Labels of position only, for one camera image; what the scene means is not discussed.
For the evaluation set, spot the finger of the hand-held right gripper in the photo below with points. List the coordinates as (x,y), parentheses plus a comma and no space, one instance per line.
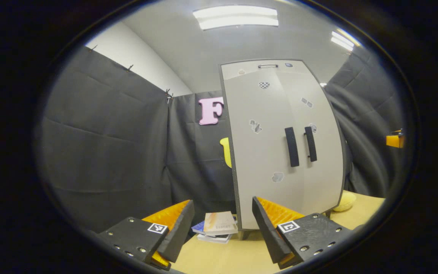
(394,140)

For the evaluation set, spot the tan cover book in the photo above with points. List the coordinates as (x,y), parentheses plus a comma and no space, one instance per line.
(221,222)

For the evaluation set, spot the black backdrop cloth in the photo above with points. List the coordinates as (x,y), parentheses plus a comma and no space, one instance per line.
(108,152)

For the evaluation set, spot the grey cabinet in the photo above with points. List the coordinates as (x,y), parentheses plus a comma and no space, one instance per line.
(245,234)

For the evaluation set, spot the grey cabinet door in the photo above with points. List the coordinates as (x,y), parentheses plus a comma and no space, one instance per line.
(329,152)
(257,152)

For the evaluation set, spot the grey cabinet drawer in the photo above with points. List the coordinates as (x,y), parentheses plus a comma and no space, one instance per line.
(251,67)

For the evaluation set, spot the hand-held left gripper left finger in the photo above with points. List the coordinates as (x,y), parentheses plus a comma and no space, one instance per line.
(181,232)

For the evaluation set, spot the white book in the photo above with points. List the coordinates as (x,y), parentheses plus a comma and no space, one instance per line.
(213,238)

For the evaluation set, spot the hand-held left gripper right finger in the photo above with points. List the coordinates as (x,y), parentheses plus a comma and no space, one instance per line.
(266,228)

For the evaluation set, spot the yellow plush cushion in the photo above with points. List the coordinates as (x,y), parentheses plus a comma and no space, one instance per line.
(345,201)

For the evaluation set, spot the blue cover book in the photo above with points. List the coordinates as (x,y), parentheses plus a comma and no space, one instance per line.
(198,227)

